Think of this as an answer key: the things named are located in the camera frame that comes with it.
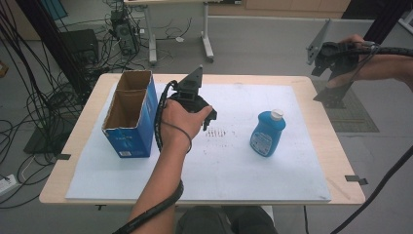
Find person's right hand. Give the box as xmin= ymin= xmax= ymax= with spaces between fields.
xmin=325 ymin=33 xmax=374 ymax=90

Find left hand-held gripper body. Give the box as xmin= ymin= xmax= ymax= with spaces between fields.
xmin=169 ymin=63 xmax=213 ymax=114

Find black cabinet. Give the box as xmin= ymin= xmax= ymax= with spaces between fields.
xmin=59 ymin=28 xmax=100 ymax=66

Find bundle of black cables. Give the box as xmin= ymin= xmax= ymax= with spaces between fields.
xmin=0 ymin=0 xmax=108 ymax=210

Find white desk frame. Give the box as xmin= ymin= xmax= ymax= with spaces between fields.
xmin=124 ymin=0 xmax=243 ymax=65

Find thin black wire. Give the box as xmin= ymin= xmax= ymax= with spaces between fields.
xmin=161 ymin=121 xmax=193 ymax=154

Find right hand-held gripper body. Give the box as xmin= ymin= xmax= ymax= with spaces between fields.
xmin=306 ymin=19 xmax=359 ymax=109

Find person's left hand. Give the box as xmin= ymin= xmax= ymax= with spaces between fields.
xmin=160 ymin=98 xmax=213 ymax=154

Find white power strip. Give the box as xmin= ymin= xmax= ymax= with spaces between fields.
xmin=0 ymin=174 xmax=18 ymax=197

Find person's legs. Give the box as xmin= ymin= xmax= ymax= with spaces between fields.
xmin=174 ymin=205 xmax=279 ymax=234

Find black spiral-wrapped cable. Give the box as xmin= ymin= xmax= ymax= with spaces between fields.
xmin=111 ymin=79 xmax=185 ymax=234
xmin=357 ymin=41 xmax=413 ymax=59

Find blue cardboard box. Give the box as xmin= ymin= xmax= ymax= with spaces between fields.
xmin=101 ymin=69 xmax=159 ymax=159

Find blue bottle with white cap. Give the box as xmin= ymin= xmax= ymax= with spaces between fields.
xmin=248 ymin=108 xmax=287 ymax=158

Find black computer tower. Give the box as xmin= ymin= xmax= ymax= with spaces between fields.
xmin=109 ymin=9 xmax=141 ymax=57

